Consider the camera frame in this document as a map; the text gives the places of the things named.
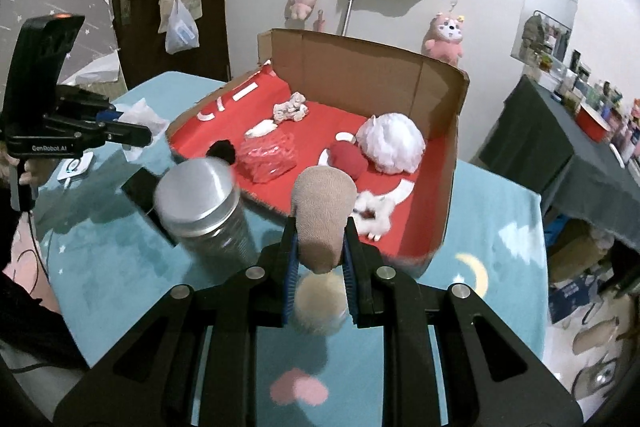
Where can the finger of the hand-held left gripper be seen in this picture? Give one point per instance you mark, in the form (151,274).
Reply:
(110,113)
(127,134)

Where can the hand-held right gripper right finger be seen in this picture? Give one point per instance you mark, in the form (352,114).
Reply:
(351,277)

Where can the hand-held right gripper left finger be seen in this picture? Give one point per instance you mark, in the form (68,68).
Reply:
(289,277)

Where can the white tissue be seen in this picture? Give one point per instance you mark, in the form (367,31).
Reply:
(142,117)

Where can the tan plush pad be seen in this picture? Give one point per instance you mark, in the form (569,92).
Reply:
(322,217)

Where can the white fluffy scrunchie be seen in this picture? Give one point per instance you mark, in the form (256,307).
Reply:
(380,212)

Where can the red plush ball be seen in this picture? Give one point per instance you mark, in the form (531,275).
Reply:
(347,159)

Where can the red mesh bath pouf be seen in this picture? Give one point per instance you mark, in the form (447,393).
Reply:
(265,157)

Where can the white mesh bath pouf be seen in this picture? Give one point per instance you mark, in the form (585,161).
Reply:
(390,142)

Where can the cream knit scrunchie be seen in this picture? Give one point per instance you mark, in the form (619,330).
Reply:
(290,108)

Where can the cardboard box red inside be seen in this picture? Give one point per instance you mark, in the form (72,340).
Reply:
(400,82)

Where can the person's left hand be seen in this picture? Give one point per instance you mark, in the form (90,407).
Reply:
(29,180)

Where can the black phone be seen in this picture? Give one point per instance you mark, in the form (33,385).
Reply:
(140,189)

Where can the white printed pad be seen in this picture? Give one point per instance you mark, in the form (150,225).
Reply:
(75,167)

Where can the large glass jar metal lid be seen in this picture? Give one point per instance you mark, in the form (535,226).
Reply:
(197,197)

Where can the clear plastic bag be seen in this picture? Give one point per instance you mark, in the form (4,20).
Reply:
(181,32)

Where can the person's dark clothing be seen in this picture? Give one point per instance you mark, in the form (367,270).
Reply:
(30,332)

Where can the table with dark grey cloth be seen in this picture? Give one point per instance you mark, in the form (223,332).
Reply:
(525,147)

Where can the blue carton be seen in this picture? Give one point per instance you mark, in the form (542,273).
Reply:
(570,299)

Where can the pink and white plush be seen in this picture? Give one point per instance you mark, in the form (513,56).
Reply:
(445,37)

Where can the floor fan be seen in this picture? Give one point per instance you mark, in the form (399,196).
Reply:
(600,367)

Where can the red pot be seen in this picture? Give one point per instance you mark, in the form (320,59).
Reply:
(592,122)

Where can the cluttered side table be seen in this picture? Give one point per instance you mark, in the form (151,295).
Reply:
(585,82)

